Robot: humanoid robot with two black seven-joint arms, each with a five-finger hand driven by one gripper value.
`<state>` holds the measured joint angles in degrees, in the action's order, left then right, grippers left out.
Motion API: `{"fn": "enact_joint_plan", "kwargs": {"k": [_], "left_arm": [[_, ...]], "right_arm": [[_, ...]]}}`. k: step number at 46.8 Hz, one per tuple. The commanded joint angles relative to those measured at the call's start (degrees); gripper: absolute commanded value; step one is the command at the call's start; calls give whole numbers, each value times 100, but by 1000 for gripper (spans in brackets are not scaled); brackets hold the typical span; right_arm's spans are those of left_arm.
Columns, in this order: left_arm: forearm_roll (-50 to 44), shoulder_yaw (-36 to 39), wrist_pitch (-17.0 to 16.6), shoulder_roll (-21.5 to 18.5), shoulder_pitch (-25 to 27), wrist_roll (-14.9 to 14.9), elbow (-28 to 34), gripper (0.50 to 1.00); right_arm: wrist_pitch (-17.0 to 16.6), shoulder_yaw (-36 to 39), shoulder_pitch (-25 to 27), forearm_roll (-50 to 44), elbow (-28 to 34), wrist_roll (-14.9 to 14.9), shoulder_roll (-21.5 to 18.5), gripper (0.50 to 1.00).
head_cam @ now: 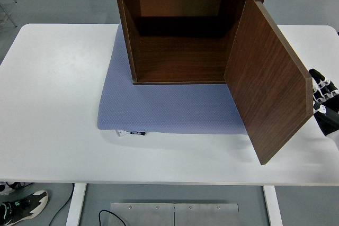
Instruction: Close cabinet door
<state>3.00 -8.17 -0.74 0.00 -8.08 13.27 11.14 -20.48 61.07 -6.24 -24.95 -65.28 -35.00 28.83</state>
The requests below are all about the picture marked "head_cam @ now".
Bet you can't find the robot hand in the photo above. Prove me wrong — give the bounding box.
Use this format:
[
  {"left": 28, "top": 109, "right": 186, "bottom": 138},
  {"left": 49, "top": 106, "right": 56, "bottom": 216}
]
[{"left": 308, "top": 68, "right": 339, "bottom": 139}]

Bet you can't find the brown wooden cabinet door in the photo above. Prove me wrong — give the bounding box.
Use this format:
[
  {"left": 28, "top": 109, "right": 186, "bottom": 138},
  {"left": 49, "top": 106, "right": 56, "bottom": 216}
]
[{"left": 224, "top": 0, "right": 315, "bottom": 166}]

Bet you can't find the white table leg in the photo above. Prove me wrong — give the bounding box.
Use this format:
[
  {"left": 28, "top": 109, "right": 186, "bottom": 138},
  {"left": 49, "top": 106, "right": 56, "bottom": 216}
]
[
  {"left": 262, "top": 185, "right": 284, "bottom": 226},
  {"left": 65, "top": 183, "right": 87, "bottom": 226}
]

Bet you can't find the blue-grey perforated mat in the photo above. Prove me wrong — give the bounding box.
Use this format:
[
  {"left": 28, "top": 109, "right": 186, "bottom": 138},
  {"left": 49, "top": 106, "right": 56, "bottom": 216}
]
[{"left": 97, "top": 24, "right": 252, "bottom": 136}]

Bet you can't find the person's black green-marked shoe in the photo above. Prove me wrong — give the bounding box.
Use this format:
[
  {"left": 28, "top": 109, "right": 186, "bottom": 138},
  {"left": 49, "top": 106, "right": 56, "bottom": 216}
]
[{"left": 0, "top": 189, "right": 50, "bottom": 223}]

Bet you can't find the person's white shoe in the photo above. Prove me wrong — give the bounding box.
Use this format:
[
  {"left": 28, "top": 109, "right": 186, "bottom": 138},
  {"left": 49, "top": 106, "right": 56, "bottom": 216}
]
[{"left": 0, "top": 182, "right": 26, "bottom": 196}]

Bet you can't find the grey metal rack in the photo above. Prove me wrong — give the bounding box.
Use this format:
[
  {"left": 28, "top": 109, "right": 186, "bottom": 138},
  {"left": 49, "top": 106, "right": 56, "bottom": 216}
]
[{"left": 0, "top": 0, "right": 19, "bottom": 28}]

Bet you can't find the black floor cable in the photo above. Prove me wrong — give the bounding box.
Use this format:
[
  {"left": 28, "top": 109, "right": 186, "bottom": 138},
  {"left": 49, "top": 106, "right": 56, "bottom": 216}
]
[
  {"left": 49, "top": 183, "right": 75, "bottom": 226},
  {"left": 99, "top": 210, "right": 128, "bottom": 226}
]

